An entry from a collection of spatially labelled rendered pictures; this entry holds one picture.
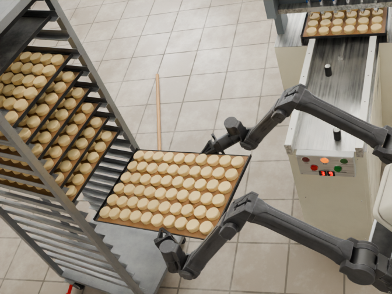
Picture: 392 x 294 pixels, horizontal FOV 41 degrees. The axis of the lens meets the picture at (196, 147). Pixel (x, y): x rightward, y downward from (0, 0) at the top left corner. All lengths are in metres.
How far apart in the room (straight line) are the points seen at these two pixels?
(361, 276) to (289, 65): 1.59
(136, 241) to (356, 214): 1.26
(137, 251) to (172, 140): 0.99
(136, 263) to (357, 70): 1.58
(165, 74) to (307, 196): 2.07
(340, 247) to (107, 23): 4.05
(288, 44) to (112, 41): 2.44
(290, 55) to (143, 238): 1.33
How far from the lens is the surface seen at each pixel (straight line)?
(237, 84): 3.98
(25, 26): 2.09
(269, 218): 1.51
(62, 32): 2.10
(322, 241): 1.54
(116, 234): 3.22
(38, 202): 2.44
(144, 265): 3.03
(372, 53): 2.61
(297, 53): 2.86
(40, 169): 2.04
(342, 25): 2.80
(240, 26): 4.53
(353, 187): 2.49
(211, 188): 2.04
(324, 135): 2.35
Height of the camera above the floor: 2.59
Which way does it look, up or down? 45 degrees down
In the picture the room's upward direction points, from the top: 24 degrees counter-clockwise
